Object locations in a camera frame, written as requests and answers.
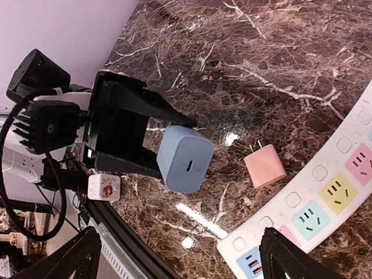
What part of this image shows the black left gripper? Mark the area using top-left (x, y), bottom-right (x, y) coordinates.
top-left (81, 71), bottom-right (196, 179)

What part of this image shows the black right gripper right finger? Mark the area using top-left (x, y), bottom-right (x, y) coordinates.
top-left (259, 227), bottom-right (344, 279)

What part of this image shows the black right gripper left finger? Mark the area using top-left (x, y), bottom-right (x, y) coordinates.
top-left (13, 226), bottom-right (102, 279)

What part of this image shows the blue plug adapter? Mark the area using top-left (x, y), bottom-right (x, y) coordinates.
top-left (156, 125), bottom-right (214, 194)

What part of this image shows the pink plug adapter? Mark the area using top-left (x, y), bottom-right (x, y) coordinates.
top-left (244, 140), bottom-right (287, 189)

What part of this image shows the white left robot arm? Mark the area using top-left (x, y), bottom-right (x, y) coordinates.
top-left (1, 49), bottom-right (196, 242)

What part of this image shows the white cube socket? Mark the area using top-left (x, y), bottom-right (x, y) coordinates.
top-left (87, 174), bottom-right (121, 202)

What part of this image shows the white multicolour power strip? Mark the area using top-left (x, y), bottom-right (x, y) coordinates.
top-left (217, 87), bottom-right (371, 278)

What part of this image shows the grey slotted cable duct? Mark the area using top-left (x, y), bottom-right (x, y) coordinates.
top-left (98, 224), bottom-right (137, 278)

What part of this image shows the black front table rail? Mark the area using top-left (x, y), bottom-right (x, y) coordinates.
top-left (85, 201), bottom-right (179, 279)

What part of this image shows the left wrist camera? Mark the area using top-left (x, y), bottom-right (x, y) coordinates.
top-left (13, 101), bottom-right (88, 155)

